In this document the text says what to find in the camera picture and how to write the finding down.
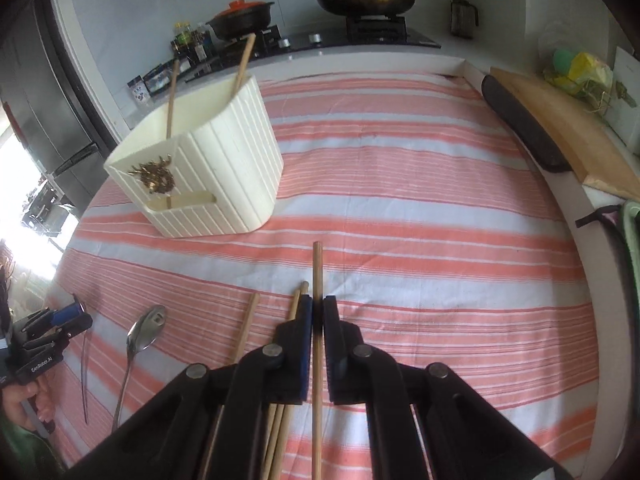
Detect black pot red lid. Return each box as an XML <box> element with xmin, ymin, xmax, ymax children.
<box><xmin>207</xmin><ymin>0</ymin><xmax>273</xmax><ymax>41</ymax></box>

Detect black gas cooktop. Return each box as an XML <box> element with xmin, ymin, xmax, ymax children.
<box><xmin>186</xmin><ymin>16</ymin><xmax>442</xmax><ymax>82</ymax></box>

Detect glass french press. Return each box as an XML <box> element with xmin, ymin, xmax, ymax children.
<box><xmin>450</xmin><ymin>0</ymin><xmax>480</xmax><ymax>39</ymax></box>

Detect grey refrigerator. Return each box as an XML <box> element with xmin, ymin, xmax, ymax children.
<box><xmin>1</xmin><ymin>0</ymin><xmax>116</xmax><ymax>214</ymax></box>

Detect person's left hand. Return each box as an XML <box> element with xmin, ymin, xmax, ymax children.
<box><xmin>0</xmin><ymin>374</ymin><xmax>57</xmax><ymax>434</ymax></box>

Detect spice jar rack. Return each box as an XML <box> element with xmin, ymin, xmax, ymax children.
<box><xmin>127</xmin><ymin>61</ymin><xmax>175</xmax><ymax>106</ymax></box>

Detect pink striped tablecloth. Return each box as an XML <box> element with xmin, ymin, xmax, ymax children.
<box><xmin>47</xmin><ymin>73</ymin><xmax>599</xmax><ymax>477</ymax></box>

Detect green cutting board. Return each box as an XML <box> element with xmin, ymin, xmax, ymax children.
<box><xmin>620</xmin><ymin>200</ymin><xmax>639</xmax><ymax>276</ymax></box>

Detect wooden chopstick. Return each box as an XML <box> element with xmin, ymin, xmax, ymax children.
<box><xmin>198</xmin><ymin>292</ymin><xmax>260</xmax><ymax>480</ymax></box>
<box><xmin>311</xmin><ymin>242</ymin><xmax>323</xmax><ymax>480</ymax></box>
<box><xmin>268</xmin><ymin>405</ymin><xmax>291</xmax><ymax>479</ymax></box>
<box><xmin>260</xmin><ymin>404</ymin><xmax>284</xmax><ymax>480</ymax></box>
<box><xmin>165</xmin><ymin>58</ymin><xmax>180</xmax><ymax>140</ymax></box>
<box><xmin>232</xmin><ymin>32</ymin><xmax>256</xmax><ymax>96</ymax></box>

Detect yellow green bag bundle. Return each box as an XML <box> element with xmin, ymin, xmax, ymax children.
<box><xmin>542</xmin><ymin>49</ymin><xmax>638</xmax><ymax>115</ymax></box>

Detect black rolled mat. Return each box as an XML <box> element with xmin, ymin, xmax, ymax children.
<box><xmin>482</xmin><ymin>75</ymin><xmax>572</xmax><ymax>174</ymax></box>

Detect wooden cutting board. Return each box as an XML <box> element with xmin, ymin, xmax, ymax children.
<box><xmin>490</xmin><ymin>67</ymin><xmax>639</xmax><ymax>200</ymax></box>

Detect cream utensil holder box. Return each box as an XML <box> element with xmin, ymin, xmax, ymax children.
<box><xmin>104</xmin><ymin>75</ymin><xmax>284</xmax><ymax>238</ymax></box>

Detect white knife block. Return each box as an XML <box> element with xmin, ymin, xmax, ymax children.
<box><xmin>605</xmin><ymin>47</ymin><xmax>640</xmax><ymax>155</ymax></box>

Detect condiment bottles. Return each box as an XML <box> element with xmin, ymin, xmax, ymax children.
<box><xmin>170</xmin><ymin>22</ymin><xmax>215</xmax><ymax>67</ymax></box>

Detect steel spoon with ridged handle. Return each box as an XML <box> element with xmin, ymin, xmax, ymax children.
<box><xmin>111</xmin><ymin>304</ymin><xmax>167</xmax><ymax>432</ymax></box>

